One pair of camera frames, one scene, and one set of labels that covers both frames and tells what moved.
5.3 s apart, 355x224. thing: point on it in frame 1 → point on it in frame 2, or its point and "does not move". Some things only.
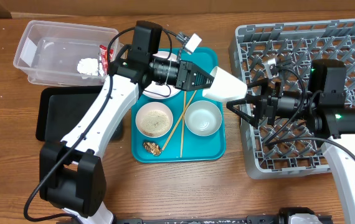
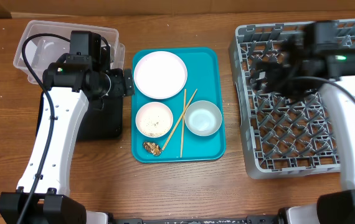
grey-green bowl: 203,118 does not move
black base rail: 328,219 does not move
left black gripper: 187,71 → 124,86
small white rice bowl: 154,119 does not move
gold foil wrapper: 154,149 does not move
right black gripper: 265,106 → 266,78
